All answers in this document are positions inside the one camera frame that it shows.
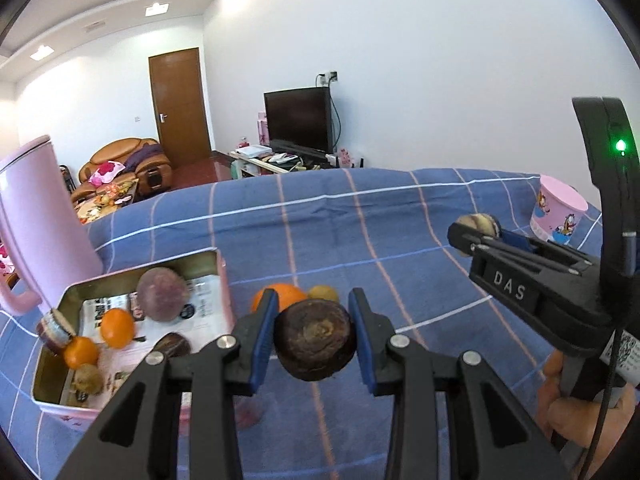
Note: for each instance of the black television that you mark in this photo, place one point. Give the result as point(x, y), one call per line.
point(297, 120)

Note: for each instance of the pink tin box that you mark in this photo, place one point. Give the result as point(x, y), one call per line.
point(165, 265)

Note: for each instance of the ceiling air vent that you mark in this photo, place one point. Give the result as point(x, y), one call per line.
point(95, 24)

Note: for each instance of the pink cartoon paper cup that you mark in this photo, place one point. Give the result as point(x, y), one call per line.
point(555, 210)

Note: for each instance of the cluttered coffee table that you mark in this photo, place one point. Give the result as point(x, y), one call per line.
point(102, 200)

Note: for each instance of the pink plastic pitcher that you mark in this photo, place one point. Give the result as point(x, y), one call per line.
point(45, 220)

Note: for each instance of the brown leather sofa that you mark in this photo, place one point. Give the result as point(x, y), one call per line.
point(145, 175)

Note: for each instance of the small yellow fruit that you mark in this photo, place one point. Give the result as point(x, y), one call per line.
point(324, 292)

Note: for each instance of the blue plaid bedsheet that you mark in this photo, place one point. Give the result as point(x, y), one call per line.
point(350, 230)

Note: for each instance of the purple passion fruit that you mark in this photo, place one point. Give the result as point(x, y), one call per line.
point(162, 294)

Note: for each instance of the rectangular ceiling light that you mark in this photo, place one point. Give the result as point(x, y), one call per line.
point(156, 8)
point(40, 52)

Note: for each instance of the pink gift box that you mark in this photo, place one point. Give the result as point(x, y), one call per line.
point(262, 130)

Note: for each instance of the person's right hand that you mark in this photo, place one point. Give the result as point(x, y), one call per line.
point(565, 420)

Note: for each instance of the pink floral cloth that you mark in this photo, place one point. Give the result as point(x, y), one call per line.
point(105, 172)

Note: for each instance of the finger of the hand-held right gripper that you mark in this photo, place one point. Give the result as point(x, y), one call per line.
point(515, 240)
point(480, 242)

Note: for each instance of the small tan fruit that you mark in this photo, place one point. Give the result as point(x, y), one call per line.
point(477, 222)

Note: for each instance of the orange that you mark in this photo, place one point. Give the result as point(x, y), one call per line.
point(80, 352)
point(117, 328)
point(285, 295)

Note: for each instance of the white television stand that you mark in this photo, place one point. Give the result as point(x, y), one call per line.
point(280, 162)

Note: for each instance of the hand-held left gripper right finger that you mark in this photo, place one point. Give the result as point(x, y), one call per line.
point(362, 345)

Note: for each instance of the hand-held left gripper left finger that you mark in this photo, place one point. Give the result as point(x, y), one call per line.
point(262, 340)

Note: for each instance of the small yellow-green fruit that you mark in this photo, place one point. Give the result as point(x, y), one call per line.
point(87, 379)

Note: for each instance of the printed paper leaflet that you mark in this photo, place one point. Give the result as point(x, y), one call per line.
point(205, 310)

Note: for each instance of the flat white box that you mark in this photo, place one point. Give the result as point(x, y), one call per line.
point(252, 151)

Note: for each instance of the brown wooden door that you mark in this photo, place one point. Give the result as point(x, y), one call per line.
point(180, 110)

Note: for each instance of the wall power socket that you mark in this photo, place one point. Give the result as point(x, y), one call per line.
point(328, 77)

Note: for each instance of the purple cloth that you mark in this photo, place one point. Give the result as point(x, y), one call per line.
point(142, 155)

